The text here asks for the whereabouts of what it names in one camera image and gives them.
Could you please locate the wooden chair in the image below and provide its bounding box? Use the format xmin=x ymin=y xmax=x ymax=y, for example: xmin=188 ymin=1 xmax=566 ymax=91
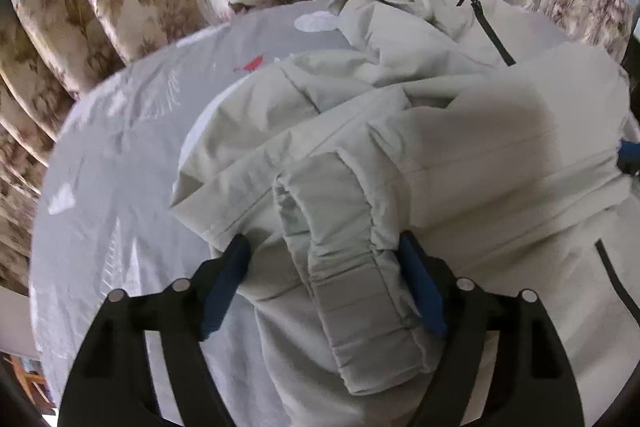
xmin=1 ymin=352 xmax=56 ymax=416

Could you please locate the grey animal print bedsheet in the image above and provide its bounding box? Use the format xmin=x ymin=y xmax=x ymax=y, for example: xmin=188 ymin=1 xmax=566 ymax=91
xmin=30 ymin=0 xmax=346 ymax=401

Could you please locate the beige hooded jacket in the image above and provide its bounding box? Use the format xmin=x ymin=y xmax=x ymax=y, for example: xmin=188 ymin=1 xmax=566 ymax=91
xmin=171 ymin=0 xmax=639 ymax=426

